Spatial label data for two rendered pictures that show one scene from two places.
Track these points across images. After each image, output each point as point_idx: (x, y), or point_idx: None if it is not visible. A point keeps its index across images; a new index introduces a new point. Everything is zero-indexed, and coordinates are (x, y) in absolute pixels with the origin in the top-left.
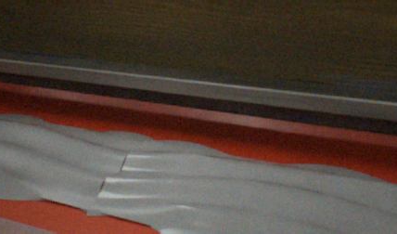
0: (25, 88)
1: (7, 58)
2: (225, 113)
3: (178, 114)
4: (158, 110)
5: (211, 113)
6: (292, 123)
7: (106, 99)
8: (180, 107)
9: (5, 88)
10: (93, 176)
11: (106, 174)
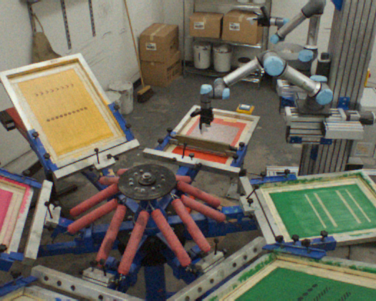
0: (220, 155)
1: None
2: (198, 150)
3: (202, 150)
4: (204, 151)
5: (199, 150)
6: (192, 149)
7: (210, 153)
8: (202, 151)
9: (222, 155)
10: None
11: None
